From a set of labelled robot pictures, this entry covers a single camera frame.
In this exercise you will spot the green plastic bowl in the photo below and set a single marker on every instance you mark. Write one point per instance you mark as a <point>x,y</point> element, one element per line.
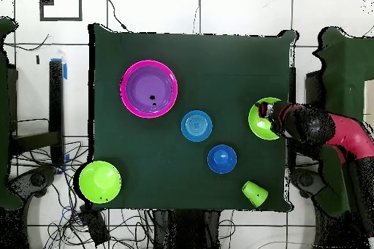
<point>258,129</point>
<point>100,181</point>

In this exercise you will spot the beige boxes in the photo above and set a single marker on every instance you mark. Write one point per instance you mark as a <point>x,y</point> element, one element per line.
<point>369,97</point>

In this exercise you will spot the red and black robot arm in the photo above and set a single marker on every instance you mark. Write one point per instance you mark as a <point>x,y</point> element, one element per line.
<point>315,126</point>

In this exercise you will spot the pink plastic bowl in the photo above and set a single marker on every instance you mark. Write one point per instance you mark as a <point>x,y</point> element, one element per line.
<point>124,97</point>

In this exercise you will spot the black power adapter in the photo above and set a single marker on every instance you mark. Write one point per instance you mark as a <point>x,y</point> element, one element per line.
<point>95,225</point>

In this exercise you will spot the black upright post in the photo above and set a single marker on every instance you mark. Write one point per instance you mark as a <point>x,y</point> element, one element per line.
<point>57,100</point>

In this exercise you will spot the green plastic cup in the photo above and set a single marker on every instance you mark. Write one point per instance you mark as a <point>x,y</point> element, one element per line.
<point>255,194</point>

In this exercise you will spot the green cloth side table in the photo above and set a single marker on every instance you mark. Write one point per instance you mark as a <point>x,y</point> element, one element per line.
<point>3,114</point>
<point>342,70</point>

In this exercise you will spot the dark green table cloth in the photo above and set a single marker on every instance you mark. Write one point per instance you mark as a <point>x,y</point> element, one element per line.
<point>219,65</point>

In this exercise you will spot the light blue plastic bowl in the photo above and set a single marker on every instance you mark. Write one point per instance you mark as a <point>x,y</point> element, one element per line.
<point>196,125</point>

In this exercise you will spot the purple plastic bowl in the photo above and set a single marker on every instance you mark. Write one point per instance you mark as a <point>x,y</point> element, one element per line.
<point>146,85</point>

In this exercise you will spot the black pedestal leg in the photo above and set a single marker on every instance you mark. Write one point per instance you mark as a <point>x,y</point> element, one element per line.
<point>38,179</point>
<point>306,181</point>

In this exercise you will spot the dark blue plastic bowl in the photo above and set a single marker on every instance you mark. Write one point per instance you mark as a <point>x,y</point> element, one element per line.
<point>222,160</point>

